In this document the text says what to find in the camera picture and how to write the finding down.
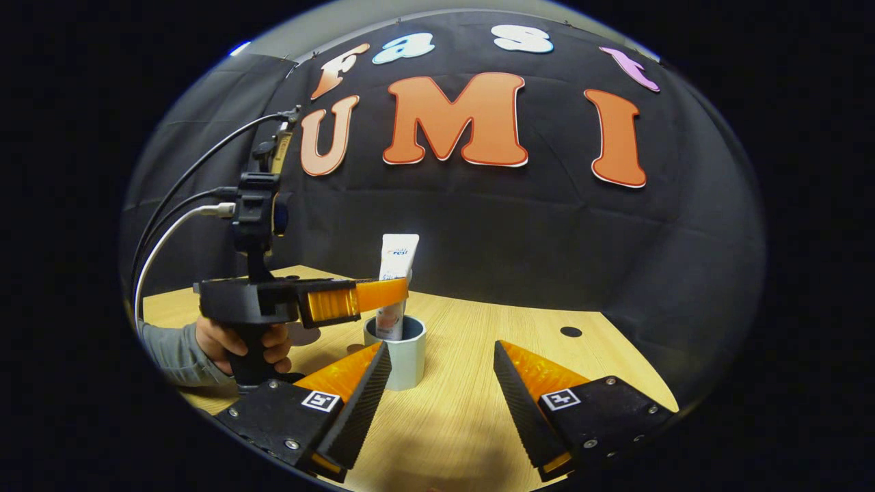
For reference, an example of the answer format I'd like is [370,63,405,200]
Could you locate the white cable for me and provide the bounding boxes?
[133,202,237,325]

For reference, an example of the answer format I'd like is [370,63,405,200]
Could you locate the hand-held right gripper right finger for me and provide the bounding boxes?
[492,340,679,482]

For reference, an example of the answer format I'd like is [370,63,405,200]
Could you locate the white toothpaste tube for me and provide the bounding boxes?
[375,234,420,341]

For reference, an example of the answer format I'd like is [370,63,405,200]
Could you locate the dark round coaster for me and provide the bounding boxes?
[286,323,323,347]

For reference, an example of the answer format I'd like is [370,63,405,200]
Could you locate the black cable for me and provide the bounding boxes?
[137,186,240,260]
[130,109,301,288]

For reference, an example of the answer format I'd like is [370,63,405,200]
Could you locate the light blue cup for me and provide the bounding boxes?
[363,314,427,392]

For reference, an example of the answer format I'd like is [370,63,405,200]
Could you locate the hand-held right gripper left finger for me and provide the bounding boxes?
[215,340,394,482]

